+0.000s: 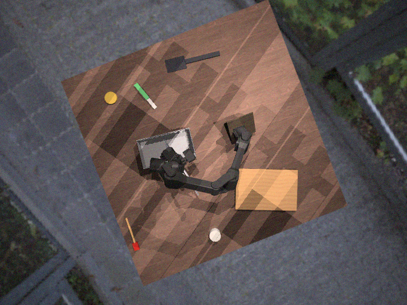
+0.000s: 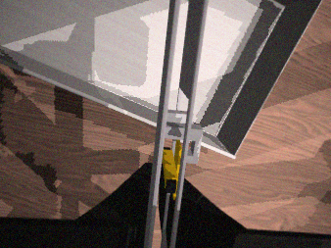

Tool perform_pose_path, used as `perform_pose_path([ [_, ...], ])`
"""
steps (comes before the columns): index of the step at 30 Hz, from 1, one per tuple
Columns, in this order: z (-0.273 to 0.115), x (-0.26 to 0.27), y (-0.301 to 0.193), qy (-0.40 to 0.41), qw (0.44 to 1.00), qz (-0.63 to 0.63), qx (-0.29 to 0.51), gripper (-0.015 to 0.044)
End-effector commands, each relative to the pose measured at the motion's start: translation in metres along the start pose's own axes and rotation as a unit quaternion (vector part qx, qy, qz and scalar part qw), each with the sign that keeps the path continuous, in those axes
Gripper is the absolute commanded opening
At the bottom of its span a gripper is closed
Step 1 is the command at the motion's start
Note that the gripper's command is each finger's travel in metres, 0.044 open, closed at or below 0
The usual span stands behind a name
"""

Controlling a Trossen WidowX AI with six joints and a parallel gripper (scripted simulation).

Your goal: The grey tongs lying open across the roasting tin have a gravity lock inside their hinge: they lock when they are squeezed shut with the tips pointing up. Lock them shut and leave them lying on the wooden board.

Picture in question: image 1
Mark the yellow round disc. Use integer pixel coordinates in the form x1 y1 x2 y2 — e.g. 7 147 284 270
104 92 118 104

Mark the grey metal roasting tin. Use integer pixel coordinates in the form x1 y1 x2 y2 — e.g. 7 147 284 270
136 128 196 169

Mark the grey cylinder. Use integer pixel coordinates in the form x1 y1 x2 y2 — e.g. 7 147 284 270
209 228 221 242

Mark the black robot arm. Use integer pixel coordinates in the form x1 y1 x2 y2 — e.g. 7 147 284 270
149 125 252 196

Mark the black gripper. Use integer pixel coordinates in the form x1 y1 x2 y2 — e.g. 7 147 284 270
173 148 196 165

